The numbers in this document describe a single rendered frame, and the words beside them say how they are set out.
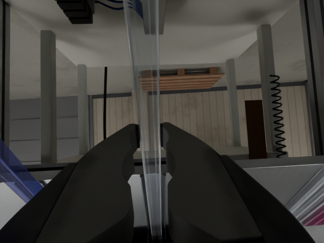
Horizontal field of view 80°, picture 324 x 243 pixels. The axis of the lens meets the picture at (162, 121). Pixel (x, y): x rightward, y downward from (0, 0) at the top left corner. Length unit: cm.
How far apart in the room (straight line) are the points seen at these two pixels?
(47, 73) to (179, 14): 40
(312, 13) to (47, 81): 69
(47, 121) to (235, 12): 59
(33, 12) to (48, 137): 32
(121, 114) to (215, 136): 199
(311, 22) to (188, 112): 356
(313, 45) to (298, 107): 415
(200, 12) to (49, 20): 40
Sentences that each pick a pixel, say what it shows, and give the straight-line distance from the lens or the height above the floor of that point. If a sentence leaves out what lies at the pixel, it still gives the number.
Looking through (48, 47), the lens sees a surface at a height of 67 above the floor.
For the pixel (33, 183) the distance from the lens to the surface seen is 21.
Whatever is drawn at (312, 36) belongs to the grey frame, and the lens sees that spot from 60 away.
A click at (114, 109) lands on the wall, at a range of 425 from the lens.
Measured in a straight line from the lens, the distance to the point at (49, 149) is 62.
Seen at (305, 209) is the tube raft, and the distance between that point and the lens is 30.
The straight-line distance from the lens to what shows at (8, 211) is 28.
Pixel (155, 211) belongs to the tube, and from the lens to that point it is 23.
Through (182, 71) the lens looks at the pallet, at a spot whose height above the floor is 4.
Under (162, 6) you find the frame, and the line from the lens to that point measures 48.
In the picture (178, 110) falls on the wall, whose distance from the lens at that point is 405.
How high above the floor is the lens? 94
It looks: 4 degrees down
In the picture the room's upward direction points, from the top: 177 degrees clockwise
